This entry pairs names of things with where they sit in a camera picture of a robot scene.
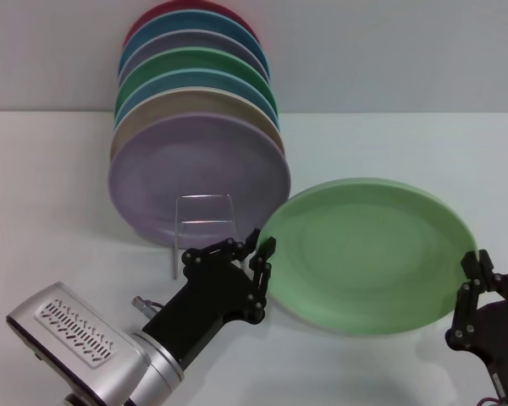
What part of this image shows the light green plate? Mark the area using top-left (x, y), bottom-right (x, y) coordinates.
top-left (257, 177), bottom-right (479, 339)

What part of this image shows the light blue plate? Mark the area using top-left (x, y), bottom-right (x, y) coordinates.
top-left (113, 67), bottom-right (280, 128)

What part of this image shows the teal plate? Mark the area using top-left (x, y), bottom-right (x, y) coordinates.
top-left (118, 9), bottom-right (271, 80)

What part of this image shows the dark green plate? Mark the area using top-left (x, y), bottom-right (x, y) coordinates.
top-left (113, 46), bottom-right (279, 115)

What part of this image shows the red plate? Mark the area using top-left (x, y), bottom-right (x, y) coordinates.
top-left (122, 0), bottom-right (262, 48)

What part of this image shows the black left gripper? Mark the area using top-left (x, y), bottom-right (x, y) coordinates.
top-left (141, 228), bottom-right (278, 369)

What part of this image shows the lavender plate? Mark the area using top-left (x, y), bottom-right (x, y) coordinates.
top-left (107, 112), bottom-right (292, 250)

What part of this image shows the beige plate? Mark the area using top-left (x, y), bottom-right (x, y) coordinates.
top-left (108, 86), bottom-right (285, 162)

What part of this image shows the grey purple plate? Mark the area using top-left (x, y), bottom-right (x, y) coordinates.
top-left (117, 29), bottom-right (271, 84)

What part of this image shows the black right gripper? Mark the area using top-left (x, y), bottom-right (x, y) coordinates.
top-left (444, 249), bottom-right (508, 401)

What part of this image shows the silver vented camera box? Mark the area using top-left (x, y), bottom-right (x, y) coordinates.
top-left (6, 282), bottom-right (152, 406)

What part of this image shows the metal wire plate rack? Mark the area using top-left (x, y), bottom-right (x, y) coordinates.
top-left (170, 193), bottom-right (249, 280)

